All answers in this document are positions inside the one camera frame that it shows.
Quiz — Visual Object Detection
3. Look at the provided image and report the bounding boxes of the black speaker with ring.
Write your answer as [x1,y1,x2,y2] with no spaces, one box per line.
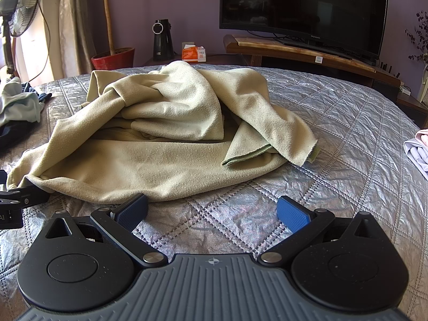
[152,19,175,61]

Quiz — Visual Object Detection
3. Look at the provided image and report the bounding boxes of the folded pink white clothes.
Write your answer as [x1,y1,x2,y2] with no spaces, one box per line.
[403,129,428,180]

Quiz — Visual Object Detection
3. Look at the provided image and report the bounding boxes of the dark blue garment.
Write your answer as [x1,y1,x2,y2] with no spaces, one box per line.
[22,82,52,103]

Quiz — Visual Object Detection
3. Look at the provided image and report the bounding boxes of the silver quilted bedspread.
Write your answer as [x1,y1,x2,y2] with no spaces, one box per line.
[1,61,427,320]

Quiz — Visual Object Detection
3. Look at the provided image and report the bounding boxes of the standing electric fan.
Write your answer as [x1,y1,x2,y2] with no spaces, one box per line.
[1,0,41,78]

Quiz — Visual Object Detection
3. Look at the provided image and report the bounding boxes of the red plant pot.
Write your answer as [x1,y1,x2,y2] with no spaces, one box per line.
[91,47,135,70]

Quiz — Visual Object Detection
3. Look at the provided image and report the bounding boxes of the dried purple flower bouquet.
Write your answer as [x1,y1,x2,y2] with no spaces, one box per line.
[405,11,428,66]

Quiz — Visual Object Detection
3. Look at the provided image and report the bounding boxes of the dark navy zip jacket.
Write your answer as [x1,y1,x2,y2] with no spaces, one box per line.
[0,121,37,152]

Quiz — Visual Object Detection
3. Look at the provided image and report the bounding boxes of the light blue shirt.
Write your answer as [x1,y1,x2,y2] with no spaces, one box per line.
[0,77,44,126]

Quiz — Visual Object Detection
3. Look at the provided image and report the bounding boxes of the wooden TV stand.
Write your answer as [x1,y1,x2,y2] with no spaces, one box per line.
[223,34,401,88]

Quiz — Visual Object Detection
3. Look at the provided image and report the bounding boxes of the black flat screen television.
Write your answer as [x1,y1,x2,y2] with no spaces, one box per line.
[219,0,388,63]

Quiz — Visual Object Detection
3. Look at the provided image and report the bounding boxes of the beige fleece garment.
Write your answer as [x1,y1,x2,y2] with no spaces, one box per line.
[6,61,317,204]

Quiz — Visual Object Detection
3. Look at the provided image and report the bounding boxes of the beige curtain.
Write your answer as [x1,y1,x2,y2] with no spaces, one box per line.
[59,0,96,77]

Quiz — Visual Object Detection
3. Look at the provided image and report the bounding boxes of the orange tissue pack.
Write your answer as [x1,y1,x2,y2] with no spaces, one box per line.
[181,45,206,62]

